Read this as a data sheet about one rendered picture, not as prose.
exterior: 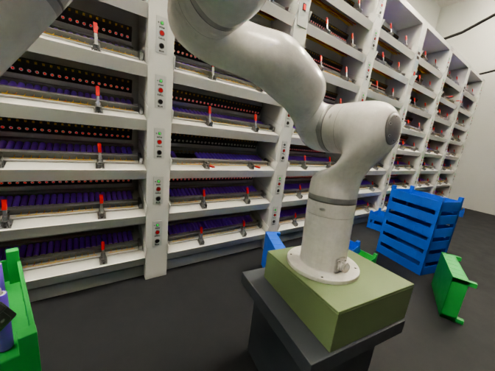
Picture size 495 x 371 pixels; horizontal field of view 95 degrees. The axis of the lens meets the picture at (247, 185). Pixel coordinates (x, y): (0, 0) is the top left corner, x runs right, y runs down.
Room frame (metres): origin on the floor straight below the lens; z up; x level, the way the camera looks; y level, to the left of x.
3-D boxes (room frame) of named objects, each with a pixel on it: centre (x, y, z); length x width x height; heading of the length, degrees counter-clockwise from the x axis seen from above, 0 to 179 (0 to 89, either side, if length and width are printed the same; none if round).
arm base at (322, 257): (0.57, -0.22, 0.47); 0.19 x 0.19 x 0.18
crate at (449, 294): (0.99, -1.03, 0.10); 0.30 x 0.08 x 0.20; 148
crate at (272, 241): (1.01, -0.19, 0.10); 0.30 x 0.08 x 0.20; 10
